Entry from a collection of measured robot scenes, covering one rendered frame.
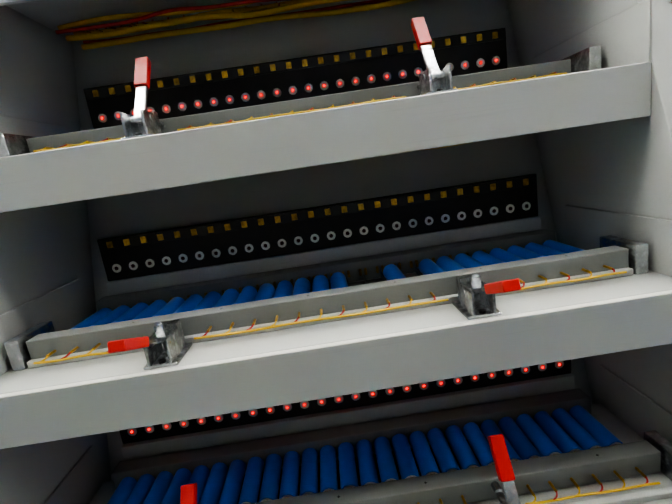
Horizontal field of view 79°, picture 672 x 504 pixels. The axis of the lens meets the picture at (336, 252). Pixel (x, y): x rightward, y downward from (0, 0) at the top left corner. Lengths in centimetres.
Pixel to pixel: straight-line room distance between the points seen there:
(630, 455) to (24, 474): 56
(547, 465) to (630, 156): 30
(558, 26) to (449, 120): 24
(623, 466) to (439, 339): 23
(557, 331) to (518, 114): 19
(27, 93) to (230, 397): 41
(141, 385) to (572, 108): 43
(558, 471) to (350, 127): 36
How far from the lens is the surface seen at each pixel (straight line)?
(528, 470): 46
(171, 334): 37
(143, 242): 55
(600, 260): 45
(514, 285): 30
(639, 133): 48
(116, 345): 31
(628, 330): 41
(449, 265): 45
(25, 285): 52
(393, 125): 37
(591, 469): 49
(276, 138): 37
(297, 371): 34
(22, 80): 60
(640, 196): 48
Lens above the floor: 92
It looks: 6 degrees up
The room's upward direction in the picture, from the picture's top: 9 degrees counter-clockwise
